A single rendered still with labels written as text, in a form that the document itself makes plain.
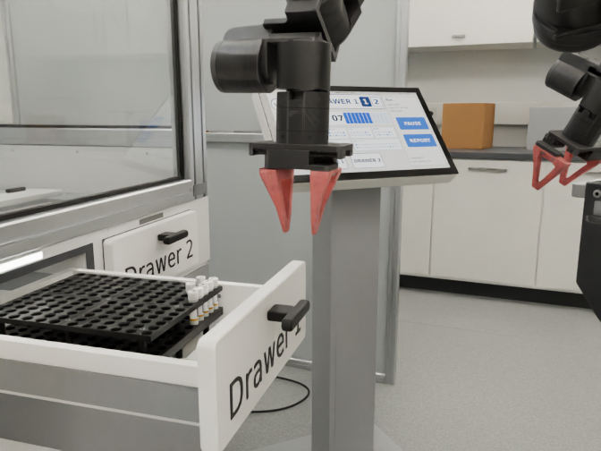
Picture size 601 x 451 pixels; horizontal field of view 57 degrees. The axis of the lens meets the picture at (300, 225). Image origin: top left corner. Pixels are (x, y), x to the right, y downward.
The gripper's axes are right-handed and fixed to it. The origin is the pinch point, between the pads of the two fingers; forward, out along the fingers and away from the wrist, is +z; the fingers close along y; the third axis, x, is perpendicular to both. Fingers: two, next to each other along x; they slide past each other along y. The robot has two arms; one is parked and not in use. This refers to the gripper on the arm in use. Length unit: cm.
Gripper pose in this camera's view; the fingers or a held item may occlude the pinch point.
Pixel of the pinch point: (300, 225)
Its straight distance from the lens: 61.9
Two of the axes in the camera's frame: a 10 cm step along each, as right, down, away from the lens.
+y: -9.6, -0.7, 2.7
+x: -2.8, 1.9, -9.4
